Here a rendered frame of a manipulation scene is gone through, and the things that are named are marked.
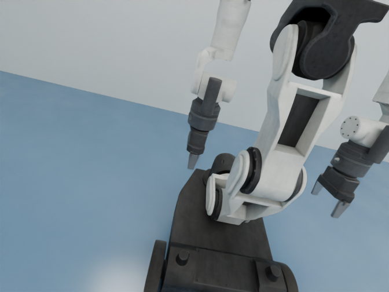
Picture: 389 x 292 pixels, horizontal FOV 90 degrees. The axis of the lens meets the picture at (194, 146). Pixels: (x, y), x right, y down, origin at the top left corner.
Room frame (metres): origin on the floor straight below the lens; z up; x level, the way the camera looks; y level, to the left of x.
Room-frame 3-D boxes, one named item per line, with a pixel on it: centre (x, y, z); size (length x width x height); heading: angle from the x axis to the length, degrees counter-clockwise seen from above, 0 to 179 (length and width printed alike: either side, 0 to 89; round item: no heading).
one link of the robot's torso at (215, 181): (0.63, -0.22, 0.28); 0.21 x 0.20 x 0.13; 5
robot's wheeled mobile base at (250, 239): (0.60, -0.22, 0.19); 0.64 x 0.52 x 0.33; 5
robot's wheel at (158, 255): (0.33, 0.02, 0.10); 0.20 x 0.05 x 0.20; 5
